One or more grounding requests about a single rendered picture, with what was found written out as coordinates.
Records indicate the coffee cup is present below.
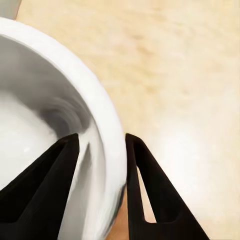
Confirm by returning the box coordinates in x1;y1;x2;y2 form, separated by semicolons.
0;17;128;240

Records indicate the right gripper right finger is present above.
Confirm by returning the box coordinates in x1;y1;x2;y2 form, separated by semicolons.
125;133;210;240

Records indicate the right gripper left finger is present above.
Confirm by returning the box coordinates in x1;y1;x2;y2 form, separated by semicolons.
0;133;80;240

